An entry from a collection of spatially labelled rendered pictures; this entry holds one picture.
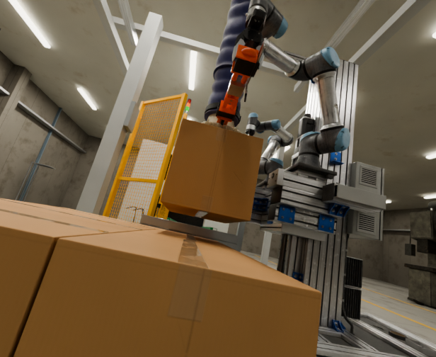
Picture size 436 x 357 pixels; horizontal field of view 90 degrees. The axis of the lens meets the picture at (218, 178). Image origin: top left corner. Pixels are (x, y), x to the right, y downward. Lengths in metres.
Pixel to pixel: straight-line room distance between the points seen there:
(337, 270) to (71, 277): 1.41
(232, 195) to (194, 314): 0.68
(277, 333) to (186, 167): 0.74
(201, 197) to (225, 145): 0.27
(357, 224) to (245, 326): 1.29
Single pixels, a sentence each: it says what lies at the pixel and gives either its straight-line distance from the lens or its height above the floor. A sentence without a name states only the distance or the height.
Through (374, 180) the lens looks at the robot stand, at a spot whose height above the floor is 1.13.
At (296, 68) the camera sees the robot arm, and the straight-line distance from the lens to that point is 1.40.
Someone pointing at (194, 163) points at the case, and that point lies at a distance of 0.98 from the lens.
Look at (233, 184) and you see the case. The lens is 0.98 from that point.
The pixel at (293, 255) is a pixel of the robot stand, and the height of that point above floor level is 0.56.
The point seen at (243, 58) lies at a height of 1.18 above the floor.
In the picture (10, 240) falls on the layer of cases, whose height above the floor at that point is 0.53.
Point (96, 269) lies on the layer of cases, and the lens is 0.36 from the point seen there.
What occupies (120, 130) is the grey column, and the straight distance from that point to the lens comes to 2.58.
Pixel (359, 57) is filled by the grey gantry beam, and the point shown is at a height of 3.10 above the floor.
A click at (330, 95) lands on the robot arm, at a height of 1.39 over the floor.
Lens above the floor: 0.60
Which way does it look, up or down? 14 degrees up
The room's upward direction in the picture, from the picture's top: 13 degrees clockwise
